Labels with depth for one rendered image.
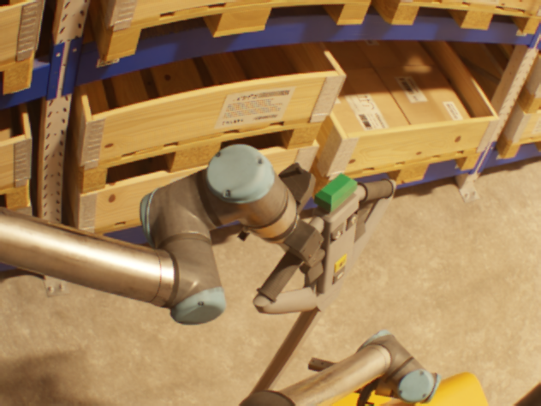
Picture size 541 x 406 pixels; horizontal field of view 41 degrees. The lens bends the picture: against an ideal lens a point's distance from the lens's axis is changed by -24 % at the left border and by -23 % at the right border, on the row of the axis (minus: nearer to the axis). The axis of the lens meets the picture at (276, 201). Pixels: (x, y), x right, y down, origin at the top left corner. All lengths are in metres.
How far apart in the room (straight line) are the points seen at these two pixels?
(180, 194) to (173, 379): 1.62
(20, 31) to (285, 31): 0.93
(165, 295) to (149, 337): 1.72
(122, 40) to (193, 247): 0.87
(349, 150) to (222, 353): 0.81
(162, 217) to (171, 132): 1.09
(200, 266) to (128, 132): 1.10
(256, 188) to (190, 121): 1.12
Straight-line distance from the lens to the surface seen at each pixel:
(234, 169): 1.35
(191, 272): 1.30
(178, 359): 2.97
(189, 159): 2.59
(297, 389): 1.54
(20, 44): 1.92
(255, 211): 1.38
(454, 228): 3.64
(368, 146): 2.94
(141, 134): 2.40
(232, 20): 2.19
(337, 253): 1.72
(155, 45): 2.23
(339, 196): 1.63
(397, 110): 3.22
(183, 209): 1.37
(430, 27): 2.68
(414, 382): 1.86
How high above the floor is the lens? 2.66
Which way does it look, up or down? 51 degrees down
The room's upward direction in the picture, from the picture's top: 22 degrees clockwise
